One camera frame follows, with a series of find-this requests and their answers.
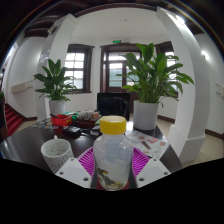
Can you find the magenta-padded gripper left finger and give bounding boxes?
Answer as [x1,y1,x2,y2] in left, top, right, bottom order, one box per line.
[54,147,96,190]

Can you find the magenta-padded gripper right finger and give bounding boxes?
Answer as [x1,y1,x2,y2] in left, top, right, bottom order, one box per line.
[132,147,172,188]

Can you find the clear yellow-capped drink bottle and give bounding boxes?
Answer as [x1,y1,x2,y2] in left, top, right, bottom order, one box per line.
[92,115,135,192]

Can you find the white speckled mug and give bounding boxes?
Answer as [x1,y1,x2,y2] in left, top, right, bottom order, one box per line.
[40,134,75,175]

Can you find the printed paper leaflet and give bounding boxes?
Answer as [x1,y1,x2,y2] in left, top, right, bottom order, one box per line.
[125,129,171,160]

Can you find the small black device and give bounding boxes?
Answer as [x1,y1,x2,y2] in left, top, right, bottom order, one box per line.
[62,125,82,137]

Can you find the red plastic box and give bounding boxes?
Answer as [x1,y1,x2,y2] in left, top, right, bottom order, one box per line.
[49,113,74,127]

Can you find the dark tray of snacks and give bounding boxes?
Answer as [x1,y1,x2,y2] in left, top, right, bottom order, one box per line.
[73,109,103,130]

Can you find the colourful printed paper sheet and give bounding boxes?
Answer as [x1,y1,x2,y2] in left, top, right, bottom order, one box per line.
[31,119,55,131]

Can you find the black office chair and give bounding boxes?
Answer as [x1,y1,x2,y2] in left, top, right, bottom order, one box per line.
[96,92,132,122]

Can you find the red carpeted stairs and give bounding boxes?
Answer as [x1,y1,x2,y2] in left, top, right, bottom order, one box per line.
[3,103,25,136]

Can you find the small plant in white pot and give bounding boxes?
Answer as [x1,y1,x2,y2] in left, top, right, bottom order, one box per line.
[33,58,79,116]

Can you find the large plant in white pot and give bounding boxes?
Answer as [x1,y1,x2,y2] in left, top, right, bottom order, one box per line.
[117,42,195,131]

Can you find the wide dark-framed window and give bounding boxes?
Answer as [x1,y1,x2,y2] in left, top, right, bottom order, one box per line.
[65,43,95,95]

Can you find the dark wood double door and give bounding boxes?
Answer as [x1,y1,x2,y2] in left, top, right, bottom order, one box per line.
[99,43,143,95]

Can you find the narrow dark-framed window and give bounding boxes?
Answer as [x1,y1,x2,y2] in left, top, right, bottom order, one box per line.
[154,40,180,98]

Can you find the white wall unit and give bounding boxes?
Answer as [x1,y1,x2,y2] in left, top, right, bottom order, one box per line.
[214,83,224,101]
[10,80,36,95]

